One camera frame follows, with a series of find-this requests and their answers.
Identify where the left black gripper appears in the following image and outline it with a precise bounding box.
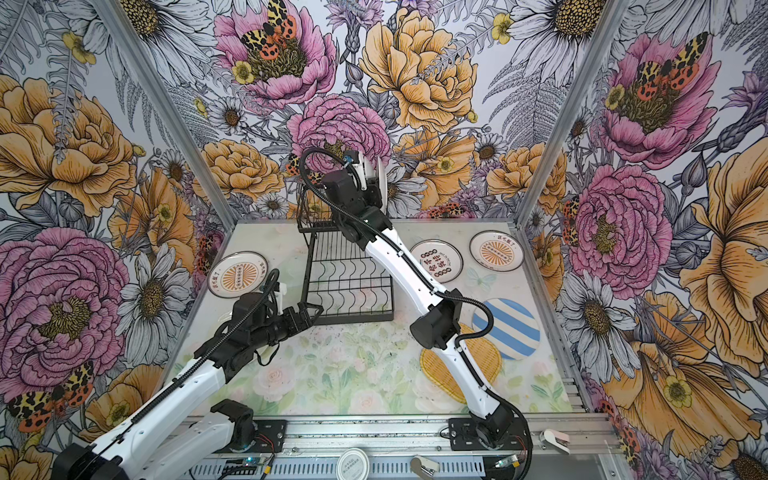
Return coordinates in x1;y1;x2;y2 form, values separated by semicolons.
251;301;323;348

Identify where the white plate with chinese characters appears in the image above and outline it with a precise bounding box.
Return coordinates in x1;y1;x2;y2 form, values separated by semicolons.
376;159;388;213

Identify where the yellow woven square plate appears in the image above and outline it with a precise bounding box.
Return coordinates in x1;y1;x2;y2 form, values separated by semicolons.
419;338;502;404

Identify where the white plate green red rim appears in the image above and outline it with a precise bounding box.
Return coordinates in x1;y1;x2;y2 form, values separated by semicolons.
355;152;377;190

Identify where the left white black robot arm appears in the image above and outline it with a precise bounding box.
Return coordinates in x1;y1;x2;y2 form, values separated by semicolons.
51;269;324;479

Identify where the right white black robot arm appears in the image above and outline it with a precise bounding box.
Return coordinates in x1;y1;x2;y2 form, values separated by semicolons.
298;147;533;453

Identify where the orange sunburst plate left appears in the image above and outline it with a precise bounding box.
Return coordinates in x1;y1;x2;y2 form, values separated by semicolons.
207;251;269;299

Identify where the orange sunburst plate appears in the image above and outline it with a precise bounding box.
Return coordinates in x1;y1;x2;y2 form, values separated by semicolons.
207;251;269;299
469;230;524;272

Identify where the orange sunburst plate right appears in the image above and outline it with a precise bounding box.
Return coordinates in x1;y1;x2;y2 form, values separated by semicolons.
469;230;524;272

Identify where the round white lid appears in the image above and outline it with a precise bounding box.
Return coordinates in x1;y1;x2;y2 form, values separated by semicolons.
336;448;371;480

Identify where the grey clip tool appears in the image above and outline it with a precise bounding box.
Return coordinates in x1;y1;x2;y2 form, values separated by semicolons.
410;455;440;480

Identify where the blue white striped plate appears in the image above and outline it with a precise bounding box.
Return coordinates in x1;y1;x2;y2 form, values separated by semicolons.
484;298;542;360

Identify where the black wire dish rack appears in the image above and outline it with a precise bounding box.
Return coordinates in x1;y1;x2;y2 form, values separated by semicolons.
296;186;394;326

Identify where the white plate red ring pattern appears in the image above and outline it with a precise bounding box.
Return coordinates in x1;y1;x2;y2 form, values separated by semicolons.
410;239;464;283

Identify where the aluminium front rail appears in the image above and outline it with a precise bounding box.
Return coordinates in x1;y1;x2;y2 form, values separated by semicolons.
256;412;620;456

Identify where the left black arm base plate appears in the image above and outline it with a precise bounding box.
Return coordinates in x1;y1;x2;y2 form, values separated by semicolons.
242;419;288;454

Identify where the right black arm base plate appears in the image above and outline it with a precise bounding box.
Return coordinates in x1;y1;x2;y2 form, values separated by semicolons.
447;417;531;451

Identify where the white clip on rail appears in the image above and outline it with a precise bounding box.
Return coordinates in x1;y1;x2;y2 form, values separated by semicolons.
539;428;571;455

